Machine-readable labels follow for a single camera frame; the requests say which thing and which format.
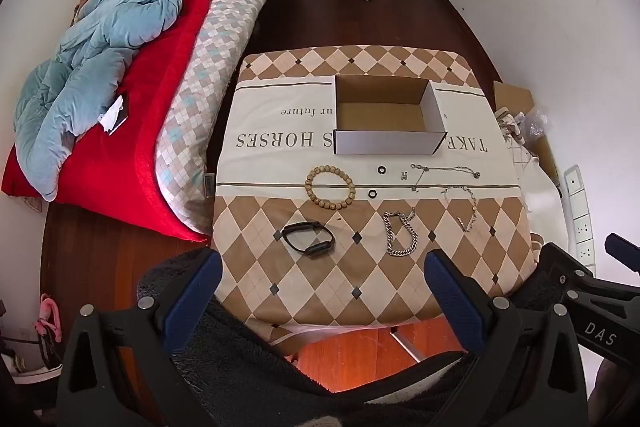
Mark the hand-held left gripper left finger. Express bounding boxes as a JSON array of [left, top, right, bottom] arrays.
[[56, 248, 224, 427]]

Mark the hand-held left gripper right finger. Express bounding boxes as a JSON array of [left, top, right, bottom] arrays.
[[424, 248, 587, 427]]

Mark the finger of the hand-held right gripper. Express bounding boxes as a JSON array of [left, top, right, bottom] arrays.
[[604, 233, 640, 277], [537, 243, 599, 305]]

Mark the black smart band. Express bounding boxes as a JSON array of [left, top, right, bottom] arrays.
[[280, 222, 336, 259]]

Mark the wooden bead bracelet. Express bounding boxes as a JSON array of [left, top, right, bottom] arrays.
[[305, 165, 356, 210]]

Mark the white cardboard box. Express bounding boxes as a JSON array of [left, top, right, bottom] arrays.
[[333, 75, 447, 156]]

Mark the person's right forearm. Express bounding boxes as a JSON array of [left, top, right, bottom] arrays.
[[592, 351, 637, 414]]

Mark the white power strip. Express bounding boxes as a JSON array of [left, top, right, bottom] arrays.
[[563, 165, 599, 276]]

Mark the white bag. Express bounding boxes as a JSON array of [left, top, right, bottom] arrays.
[[495, 107, 567, 253]]

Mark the metal table leg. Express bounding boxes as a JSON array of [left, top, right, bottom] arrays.
[[389, 328, 424, 362]]

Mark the dark fleece garment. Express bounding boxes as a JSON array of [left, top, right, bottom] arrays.
[[134, 246, 553, 427]]

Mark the clear plastic wrap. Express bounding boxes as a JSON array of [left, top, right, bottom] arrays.
[[519, 106, 549, 144]]

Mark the red blanket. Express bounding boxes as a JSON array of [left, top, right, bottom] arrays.
[[1, 0, 284, 244]]

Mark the checkered printed tablecloth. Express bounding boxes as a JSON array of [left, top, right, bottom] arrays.
[[209, 44, 538, 329]]

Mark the bed with checkered sheet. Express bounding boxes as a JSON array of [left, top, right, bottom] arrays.
[[152, 0, 297, 239]]

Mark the cardboard and plastic clutter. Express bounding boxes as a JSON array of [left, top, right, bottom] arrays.
[[492, 80, 562, 188]]

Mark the black phone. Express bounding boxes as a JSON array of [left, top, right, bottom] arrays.
[[97, 93, 132, 136]]

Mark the light blue quilt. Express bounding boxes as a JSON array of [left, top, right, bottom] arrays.
[[14, 0, 185, 202]]

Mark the wooden nightstand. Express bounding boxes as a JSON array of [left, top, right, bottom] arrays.
[[74, 0, 102, 26]]

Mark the silver chain bracelet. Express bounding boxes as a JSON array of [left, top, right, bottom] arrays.
[[381, 207, 419, 257]]

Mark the thin silver bracelet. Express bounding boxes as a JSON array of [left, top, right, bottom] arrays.
[[440, 185, 479, 234]]

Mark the thin silver necklace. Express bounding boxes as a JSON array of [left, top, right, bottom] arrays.
[[410, 163, 482, 193]]

